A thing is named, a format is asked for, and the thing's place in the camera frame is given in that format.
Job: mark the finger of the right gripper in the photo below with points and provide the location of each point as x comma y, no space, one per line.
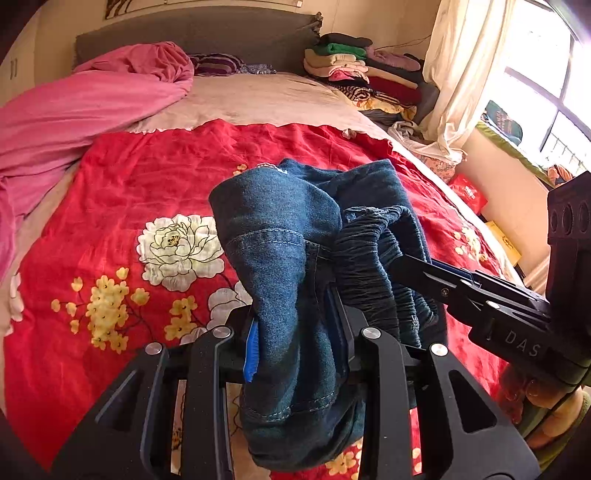
430,281
474,276

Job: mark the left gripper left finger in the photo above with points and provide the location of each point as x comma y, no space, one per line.
165,416

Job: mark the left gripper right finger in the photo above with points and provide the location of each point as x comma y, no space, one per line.
429,393

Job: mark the blue denim pants lace hem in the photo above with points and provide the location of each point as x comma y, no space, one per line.
291,232

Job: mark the right hand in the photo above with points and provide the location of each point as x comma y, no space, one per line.
511,395

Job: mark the yellow box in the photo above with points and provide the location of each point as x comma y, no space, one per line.
511,251

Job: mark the green fleece sleeve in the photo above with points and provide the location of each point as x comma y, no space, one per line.
550,438

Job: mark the red packet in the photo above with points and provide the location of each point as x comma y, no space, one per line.
469,193

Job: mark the crumpled grey white cloth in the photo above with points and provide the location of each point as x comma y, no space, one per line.
408,134

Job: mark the red floral blanket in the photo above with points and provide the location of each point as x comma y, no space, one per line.
131,256

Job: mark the stack of folded clothes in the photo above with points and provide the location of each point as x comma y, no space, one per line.
383,84

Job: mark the cream curtain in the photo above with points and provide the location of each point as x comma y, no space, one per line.
466,53

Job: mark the beige mattress sheet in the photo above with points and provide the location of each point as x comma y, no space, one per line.
242,99

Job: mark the grey bed headboard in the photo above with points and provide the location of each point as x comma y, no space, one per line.
256,35

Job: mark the pink bed sheet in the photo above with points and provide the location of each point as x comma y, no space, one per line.
46,128

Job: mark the striped purple pillow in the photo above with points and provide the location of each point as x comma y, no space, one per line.
222,65

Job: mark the white wardrobe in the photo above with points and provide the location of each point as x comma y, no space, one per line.
17,69

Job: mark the wall painting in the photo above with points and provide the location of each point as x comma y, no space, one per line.
114,9

